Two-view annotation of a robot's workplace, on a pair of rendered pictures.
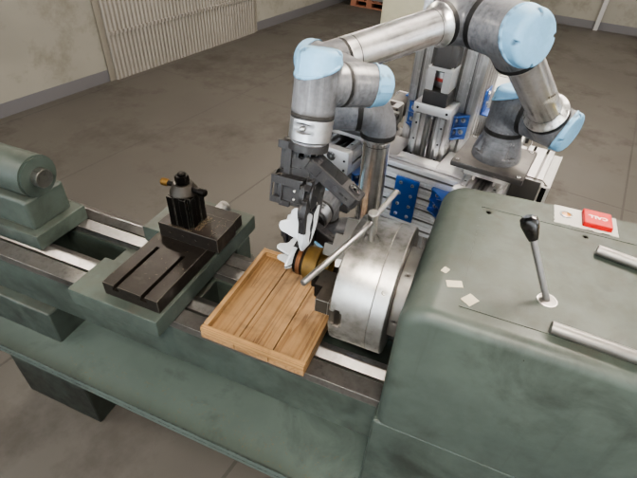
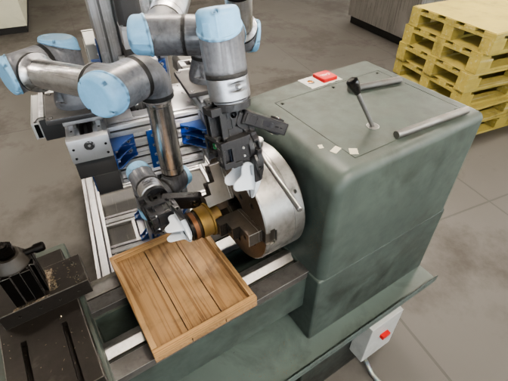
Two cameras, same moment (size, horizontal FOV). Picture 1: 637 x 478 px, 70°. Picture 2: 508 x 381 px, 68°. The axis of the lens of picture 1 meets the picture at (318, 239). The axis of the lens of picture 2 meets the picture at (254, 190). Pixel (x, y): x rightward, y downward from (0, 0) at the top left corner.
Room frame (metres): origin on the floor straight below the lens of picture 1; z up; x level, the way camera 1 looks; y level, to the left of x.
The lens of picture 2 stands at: (0.32, 0.51, 1.80)
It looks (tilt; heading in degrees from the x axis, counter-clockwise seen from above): 40 degrees down; 306
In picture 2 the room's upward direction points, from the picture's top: straight up
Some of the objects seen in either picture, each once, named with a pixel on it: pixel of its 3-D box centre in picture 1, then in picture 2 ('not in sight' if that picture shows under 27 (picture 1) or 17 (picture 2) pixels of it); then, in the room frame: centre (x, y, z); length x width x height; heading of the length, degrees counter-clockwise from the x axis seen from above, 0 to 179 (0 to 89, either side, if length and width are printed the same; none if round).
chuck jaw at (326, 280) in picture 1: (328, 294); (244, 229); (0.74, -0.03, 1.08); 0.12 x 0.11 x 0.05; 159
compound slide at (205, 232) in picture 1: (197, 228); (44, 289); (1.08, 0.37, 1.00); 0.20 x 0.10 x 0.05; 69
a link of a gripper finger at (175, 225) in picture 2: (287, 249); (176, 227); (0.88, 0.08, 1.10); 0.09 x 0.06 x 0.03; 159
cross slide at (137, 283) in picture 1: (179, 249); (44, 325); (1.03, 0.42, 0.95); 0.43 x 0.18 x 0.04; 159
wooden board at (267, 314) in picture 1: (281, 303); (180, 280); (0.89, 0.10, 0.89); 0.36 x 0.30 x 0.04; 159
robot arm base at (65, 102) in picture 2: not in sight; (73, 88); (1.57, -0.13, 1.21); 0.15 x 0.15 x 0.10
